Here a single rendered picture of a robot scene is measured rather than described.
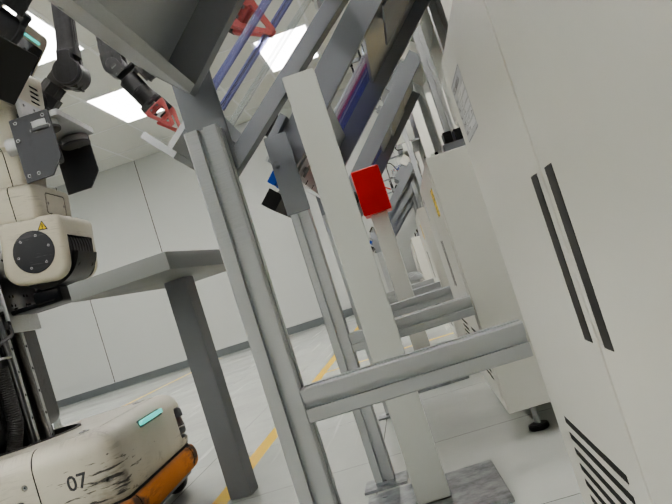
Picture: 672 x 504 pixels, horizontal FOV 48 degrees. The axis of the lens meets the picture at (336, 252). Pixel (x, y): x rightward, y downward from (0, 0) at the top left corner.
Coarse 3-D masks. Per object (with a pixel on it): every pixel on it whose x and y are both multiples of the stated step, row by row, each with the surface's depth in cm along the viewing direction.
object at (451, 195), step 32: (448, 160) 160; (448, 192) 160; (480, 192) 159; (448, 224) 159; (480, 224) 159; (448, 256) 185; (480, 256) 159; (480, 288) 159; (512, 288) 158; (480, 320) 158; (512, 384) 158; (544, 384) 157
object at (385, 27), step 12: (384, 0) 168; (396, 0) 178; (408, 0) 194; (384, 12) 172; (396, 12) 186; (408, 12) 228; (372, 24) 186; (384, 24) 181; (396, 24) 195; (372, 36) 194; (384, 36) 210; (372, 48) 202; (384, 48) 220; (372, 60) 211; (372, 72) 220
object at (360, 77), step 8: (360, 64) 205; (360, 72) 208; (352, 80) 205; (360, 80) 214; (368, 80) 227; (352, 88) 209; (360, 88) 221; (344, 96) 205; (352, 96) 215; (360, 96) 228; (344, 104) 209; (352, 104) 221; (336, 112) 205; (344, 112) 215; (352, 112) 228; (344, 120) 222
